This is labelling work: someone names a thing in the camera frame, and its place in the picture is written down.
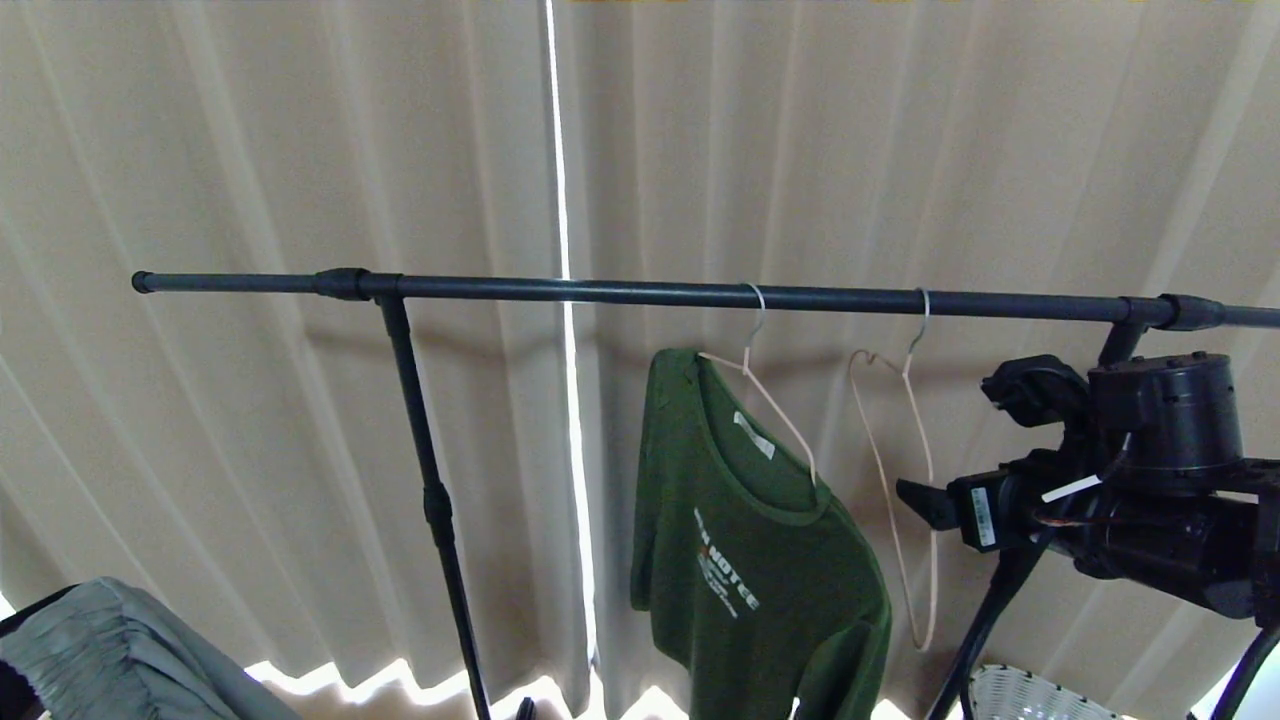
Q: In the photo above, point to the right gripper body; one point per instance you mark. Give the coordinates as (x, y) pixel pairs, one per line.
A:
(1150, 545)

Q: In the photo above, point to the pink clothes hanger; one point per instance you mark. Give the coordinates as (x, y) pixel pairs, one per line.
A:
(775, 408)
(872, 440)

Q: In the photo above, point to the green printed shirt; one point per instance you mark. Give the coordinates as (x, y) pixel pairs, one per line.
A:
(760, 600)

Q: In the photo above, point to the pale grey shorts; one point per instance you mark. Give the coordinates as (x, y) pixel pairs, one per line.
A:
(120, 660)

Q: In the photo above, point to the white laundry basket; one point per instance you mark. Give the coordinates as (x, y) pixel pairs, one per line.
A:
(1040, 695)

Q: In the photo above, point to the black clothes rack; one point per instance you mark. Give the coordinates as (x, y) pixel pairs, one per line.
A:
(600, 292)

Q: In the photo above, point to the beige curtain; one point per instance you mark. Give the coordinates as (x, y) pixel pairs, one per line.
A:
(250, 450)

